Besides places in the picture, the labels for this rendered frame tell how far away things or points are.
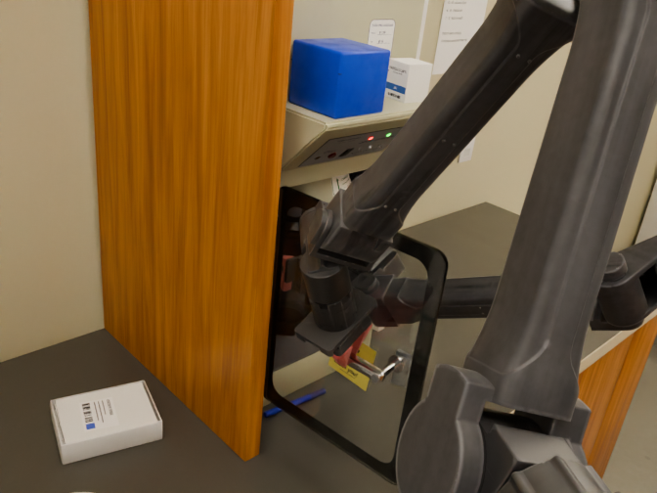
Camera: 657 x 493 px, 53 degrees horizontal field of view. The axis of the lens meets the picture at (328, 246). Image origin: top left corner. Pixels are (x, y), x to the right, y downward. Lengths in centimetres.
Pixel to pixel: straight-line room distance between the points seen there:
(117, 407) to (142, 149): 44
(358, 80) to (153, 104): 34
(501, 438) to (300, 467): 76
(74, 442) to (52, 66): 64
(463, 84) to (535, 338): 26
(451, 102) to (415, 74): 46
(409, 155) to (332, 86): 29
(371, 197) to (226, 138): 31
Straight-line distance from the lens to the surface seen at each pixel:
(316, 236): 75
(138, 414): 119
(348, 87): 92
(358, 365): 93
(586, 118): 45
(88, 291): 146
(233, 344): 105
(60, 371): 137
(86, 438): 115
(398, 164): 66
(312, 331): 87
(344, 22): 105
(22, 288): 140
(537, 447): 43
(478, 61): 60
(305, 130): 93
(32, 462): 119
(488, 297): 98
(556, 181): 45
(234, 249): 98
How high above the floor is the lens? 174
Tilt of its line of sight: 25 degrees down
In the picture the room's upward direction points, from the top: 7 degrees clockwise
